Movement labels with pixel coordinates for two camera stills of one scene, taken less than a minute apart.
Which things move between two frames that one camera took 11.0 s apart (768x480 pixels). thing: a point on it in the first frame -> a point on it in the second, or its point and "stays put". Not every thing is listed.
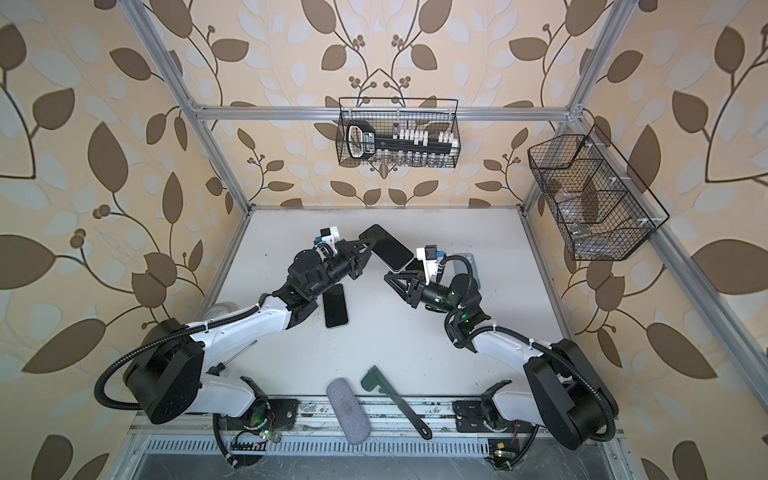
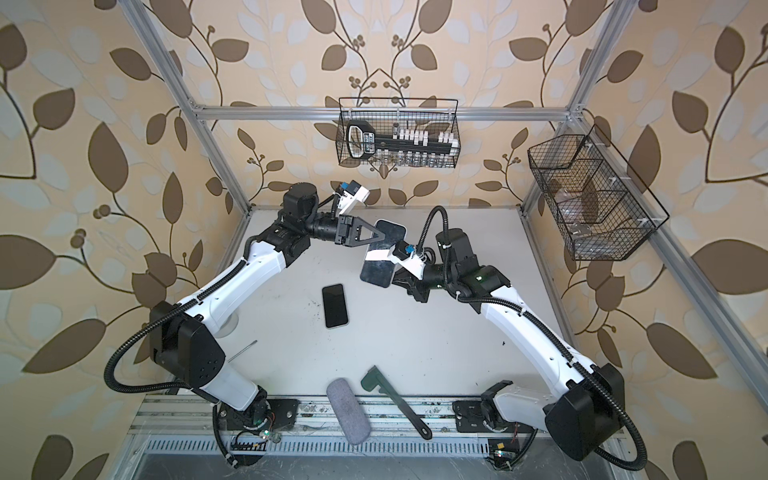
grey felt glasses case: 353,423 stays put
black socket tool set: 403,145 stays put
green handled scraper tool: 374,378 stays put
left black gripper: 346,257 -> 344,229
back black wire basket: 401,132 stays put
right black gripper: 415,284 -> 412,283
